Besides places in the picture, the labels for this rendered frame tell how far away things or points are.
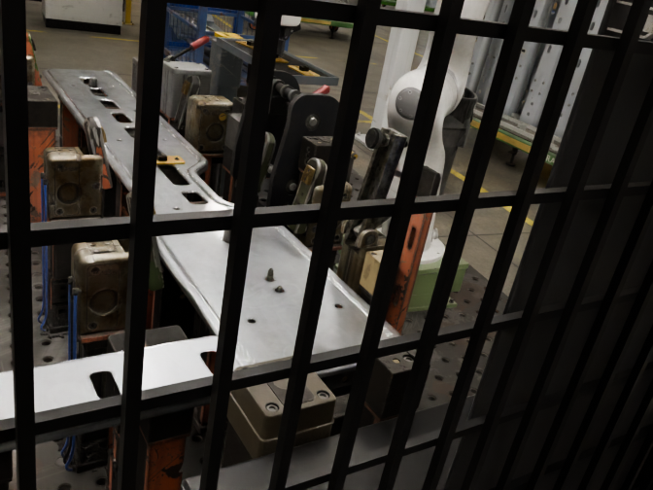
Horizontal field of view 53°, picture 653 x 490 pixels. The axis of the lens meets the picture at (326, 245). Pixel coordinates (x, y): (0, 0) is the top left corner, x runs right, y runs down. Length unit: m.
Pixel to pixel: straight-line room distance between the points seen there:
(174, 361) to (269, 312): 0.16
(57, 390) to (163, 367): 0.11
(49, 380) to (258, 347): 0.23
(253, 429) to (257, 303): 0.27
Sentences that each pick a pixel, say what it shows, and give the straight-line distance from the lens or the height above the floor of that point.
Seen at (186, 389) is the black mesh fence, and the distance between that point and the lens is 0.19.
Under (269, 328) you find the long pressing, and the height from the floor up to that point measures 1.00.
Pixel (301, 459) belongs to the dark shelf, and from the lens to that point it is 0.61.
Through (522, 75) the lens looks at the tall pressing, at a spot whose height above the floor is 0.65.
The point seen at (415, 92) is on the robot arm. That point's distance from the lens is 1.35.
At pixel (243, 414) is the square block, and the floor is 1.03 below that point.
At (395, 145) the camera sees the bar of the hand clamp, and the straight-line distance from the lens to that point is 0.92.
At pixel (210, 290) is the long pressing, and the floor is 1.00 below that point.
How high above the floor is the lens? 1.45
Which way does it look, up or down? 25 degrees down
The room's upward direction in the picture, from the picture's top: 11 degrees clockwise
